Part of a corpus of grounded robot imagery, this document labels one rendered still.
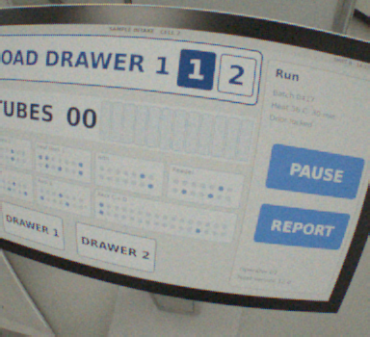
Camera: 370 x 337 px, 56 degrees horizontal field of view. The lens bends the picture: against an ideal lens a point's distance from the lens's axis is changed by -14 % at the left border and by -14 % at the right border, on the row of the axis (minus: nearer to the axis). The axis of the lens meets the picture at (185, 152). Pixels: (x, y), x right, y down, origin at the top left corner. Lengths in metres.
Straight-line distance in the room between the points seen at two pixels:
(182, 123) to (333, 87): 0.15
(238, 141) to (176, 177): 0.07
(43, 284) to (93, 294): 0.22
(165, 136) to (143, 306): 1.08
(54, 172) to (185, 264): 0.17
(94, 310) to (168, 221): 1.10
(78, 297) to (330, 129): 1.26
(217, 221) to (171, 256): 0.07
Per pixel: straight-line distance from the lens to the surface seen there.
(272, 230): 0.39
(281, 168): 0.37
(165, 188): 0.38
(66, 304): 1.50
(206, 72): 0.35
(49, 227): 0.46
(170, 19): 0.35
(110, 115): 0.38
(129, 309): 1.40
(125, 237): 0.42
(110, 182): 0.40
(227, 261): 0.41
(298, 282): 0.43
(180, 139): 0.36
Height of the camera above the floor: 1.40
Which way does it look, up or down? 57 degrees down
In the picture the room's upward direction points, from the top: 2 degrees counter-clockwise
